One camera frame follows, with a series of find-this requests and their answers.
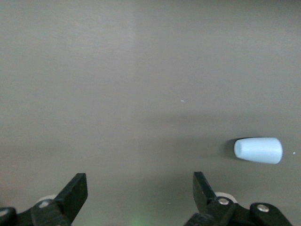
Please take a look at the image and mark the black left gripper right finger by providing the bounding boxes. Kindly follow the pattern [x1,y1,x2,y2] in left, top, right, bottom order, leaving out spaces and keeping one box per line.
[183,171,236,226]

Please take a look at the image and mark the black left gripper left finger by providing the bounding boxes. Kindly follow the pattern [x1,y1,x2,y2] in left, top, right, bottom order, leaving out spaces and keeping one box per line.
[30,173,88,226]

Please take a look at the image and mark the light blue cup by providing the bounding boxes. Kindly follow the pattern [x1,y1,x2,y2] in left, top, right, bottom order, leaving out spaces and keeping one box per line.
[233,137,284,165]

